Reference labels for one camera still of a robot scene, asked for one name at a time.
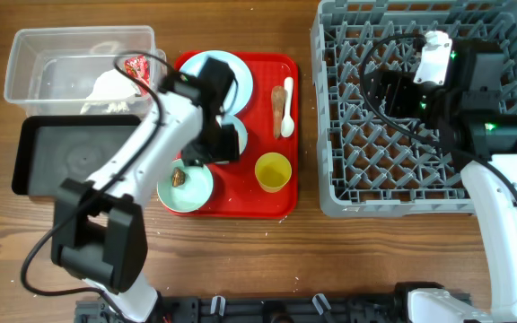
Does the mint green bowl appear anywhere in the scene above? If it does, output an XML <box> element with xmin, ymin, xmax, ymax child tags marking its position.
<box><xmin>156</xmin><ymin>159</ymin><xmax>214</xmax><ymax>213</ymax></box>

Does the red snack wrapper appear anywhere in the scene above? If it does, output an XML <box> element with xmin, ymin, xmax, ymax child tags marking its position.
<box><xmin>124</xmin><ymin>55</ymin><xmax>150</xmax><ymax>86</ymax></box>

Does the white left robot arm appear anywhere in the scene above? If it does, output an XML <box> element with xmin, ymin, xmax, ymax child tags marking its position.
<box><xmin>47</xmin><ymin>58</ymin><xmax>240</xmax><ymax>322</ymax></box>

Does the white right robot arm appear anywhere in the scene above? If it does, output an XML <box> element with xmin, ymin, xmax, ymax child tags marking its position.
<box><xmin>360</xmin><ymin>31</ymin><xmax>517</xmax><ymax>322</ymax></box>

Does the red serving tray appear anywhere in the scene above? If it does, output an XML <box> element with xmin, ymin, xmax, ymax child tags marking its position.
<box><xmin>187</xmin><ymin>52</ymin><xmax>299</xmax><ymax>219</ymax></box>

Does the clear plastic waste bin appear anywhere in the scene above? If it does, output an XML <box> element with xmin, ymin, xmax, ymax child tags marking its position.
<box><xmin>4</xmin><ymin>25</ymin><xmax>166</xmax><ymax>117</ymax></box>

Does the white plastic spoon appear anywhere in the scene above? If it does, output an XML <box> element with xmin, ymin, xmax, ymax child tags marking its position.
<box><xmin>281</xmin><ymin>77</ymin><xmax>294</xmax><ymax>138</ymax></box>

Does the black food waste tray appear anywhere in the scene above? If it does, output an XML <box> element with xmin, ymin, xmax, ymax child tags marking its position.
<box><xmin>11</xmin><ymin>115</ymin><xmax>141</xmax><ymax>196</ymax></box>

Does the crumpled white tissue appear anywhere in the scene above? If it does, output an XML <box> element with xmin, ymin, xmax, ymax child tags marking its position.
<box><xmin>80</xmin><ymin>69</ymin><xmax>140</xmax><ymax>115</ymax></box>

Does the brown food lump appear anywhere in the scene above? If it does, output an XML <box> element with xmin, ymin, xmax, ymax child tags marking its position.
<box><xmin>171</xmin><ymin>167</ymin><xmax>186</xmax><ymax>188</ymax></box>

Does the grey dishwasher rack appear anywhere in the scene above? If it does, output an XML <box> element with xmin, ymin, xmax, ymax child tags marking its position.
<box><xmin>311</xmin><ymin>1</ymin><xmax>517</xmax><ymax>217</ymax></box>

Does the light blue plate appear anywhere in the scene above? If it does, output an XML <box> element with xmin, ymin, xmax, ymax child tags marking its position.
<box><xmin>180</xmin><ymin>50</ymin><xmax>254</xmax><ymax>116</ymax></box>

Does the light blue rice bowl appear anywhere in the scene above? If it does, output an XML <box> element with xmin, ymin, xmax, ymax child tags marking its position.
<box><xmin>216</xmin><ymin>115</ymin><xmax>248</xmax><ymax>164</ymax></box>

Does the yellow plastic cup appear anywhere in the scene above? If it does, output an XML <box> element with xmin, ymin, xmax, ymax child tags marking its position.
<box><xmin>254</xmin><ymin>153</ymin><xmax>293</xmax><ymax>193</ymax></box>

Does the brown carrot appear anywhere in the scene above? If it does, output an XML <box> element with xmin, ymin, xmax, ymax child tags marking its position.
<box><xmin>271</xmin><ymin>85</ymin><xmax>286</xmax><ymax>139</ymax></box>

